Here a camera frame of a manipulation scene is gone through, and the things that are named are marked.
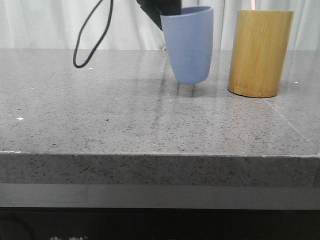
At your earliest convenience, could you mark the pink chopstick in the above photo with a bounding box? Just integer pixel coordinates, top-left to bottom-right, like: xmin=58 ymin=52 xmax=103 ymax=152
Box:
xmin=250 ymin=0 xmax=256 ymax=11

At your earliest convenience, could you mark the blue plastic cup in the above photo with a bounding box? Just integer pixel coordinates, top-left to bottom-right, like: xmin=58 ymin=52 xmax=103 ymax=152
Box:
xmin=160 ymin=5 xmax=214 ymax=85

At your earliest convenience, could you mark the dark cabinet front with lettering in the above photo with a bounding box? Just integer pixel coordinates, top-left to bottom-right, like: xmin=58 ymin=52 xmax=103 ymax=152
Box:
xmin=0 ymin=208 xmax=320 ymax=240

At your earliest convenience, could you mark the bamboo wooden cylinder holder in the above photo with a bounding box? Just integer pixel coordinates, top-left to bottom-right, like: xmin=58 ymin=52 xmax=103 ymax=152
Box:
xmin=227 ymin=10 xmax=294 ymax=98

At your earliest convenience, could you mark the black cable loop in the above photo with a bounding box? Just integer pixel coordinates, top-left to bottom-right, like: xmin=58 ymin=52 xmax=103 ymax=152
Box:
xmin=72 ymin=0 xmax=115 ymax=68

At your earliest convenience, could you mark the black gripper finger in cup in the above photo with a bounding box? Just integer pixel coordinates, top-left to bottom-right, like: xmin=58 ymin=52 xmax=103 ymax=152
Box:
xmin=136 ymin=0 xmax=182 ymax=31

